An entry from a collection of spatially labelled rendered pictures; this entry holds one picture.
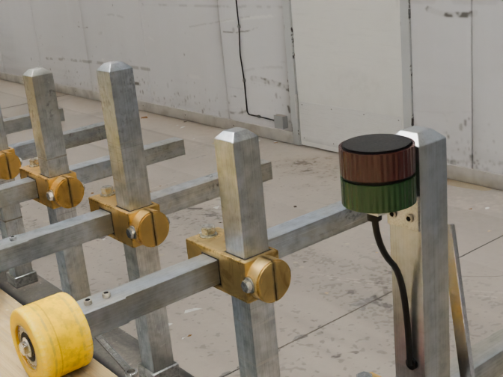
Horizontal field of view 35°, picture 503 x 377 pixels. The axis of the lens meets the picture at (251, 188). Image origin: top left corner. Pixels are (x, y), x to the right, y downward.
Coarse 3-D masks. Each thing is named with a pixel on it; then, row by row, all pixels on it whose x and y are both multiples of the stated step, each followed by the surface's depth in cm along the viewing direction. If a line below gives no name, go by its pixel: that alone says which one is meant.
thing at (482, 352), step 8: (488, 336) 88; (496, 336) 88; (480, 344) 87; (488, 344) 86; (496, 344) 86; (472, 352) 85; (480, 352) 85; (488, 352) 85; (496, 352) 85; (456, 360) 84; (480, 360) 84; (488, 360) 84; (496, 360) 84; (456, 368) 82; (480, 368) 83; (488, 368) 84; (496, 368) 85; (456, 376) 81; (480, 376) 83; (488, 376) 84; (496, 376) 85
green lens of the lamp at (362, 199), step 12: (408, 180) 61; (348, 192) 62; (360, 192) 61; (372, 192) 60; (384, 192) 60; (396, 192) 60; (408, 192) 61; (348, 204) 62; (360, 204) 61; (372, 204) 61; (384, 204) 61; (396, 204) 61; (408, 204) 61
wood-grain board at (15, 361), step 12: (0, 300) 100; (12, 300) 99; (0, 312) 96; (0, 324) 93; (0, 336) 90; (0, 348) 88; (12, 348) 87; (0, 360) 85; (12, 360) 85; (0, 372) 83; (12, 372) 82; (24, 372) 82; (72, 372) 81; (84, 372) 81; (96, 372) 81; (108, 372) 81
